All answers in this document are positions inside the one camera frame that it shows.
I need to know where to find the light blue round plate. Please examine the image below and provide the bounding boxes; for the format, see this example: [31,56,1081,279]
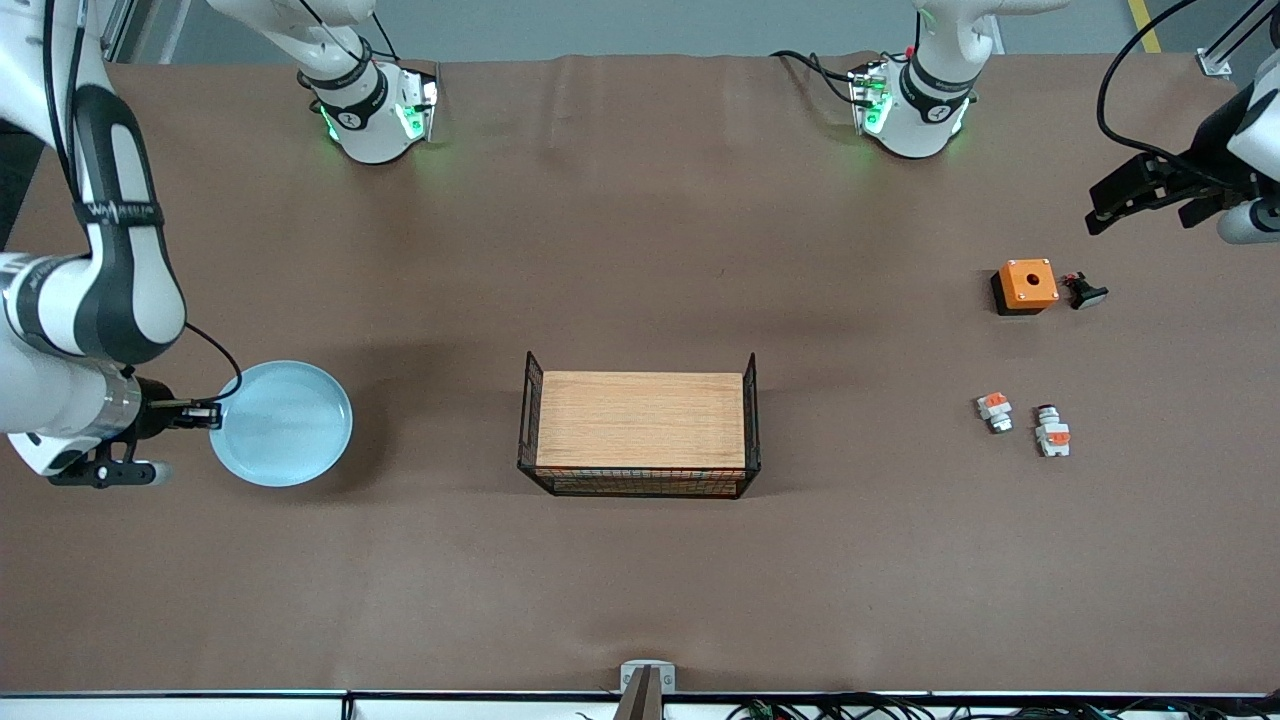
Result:
[208,360,354,489]

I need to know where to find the black push button clear cap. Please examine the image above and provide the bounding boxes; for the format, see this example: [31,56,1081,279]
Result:
[1060,270,1110,311]

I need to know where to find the brown table cover sheet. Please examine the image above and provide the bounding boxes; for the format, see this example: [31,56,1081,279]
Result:
[0,50,1280,697]

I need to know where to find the orange button enclosure box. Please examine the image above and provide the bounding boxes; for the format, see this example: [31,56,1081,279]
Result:
[990,258,1060,317]

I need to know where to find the aluminium frame profile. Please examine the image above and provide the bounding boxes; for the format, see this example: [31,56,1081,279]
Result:
[1195,0,1273,77]
[95,0,161,63]

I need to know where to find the left arm base connector bracket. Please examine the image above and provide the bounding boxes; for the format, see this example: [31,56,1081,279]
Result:
[848,60,893,137]

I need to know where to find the white table edge rail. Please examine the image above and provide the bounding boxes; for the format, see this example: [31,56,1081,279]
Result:
[0,689,1280,720]

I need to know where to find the black left base cable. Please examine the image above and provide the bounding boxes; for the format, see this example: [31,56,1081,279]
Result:
[768,48,863,107]

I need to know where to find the right arm base connector bracket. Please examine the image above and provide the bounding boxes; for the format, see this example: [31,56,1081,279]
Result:
[398,65,440,142]

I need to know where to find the black wire rack wooden top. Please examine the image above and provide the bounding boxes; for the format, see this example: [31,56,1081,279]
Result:
[517,350,763,500]

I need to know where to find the grey metal mount bracket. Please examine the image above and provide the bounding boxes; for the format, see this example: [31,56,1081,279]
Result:
[614,660,677,720]

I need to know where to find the tangled black cables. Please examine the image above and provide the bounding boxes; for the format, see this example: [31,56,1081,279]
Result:
[575,692,1280,720]

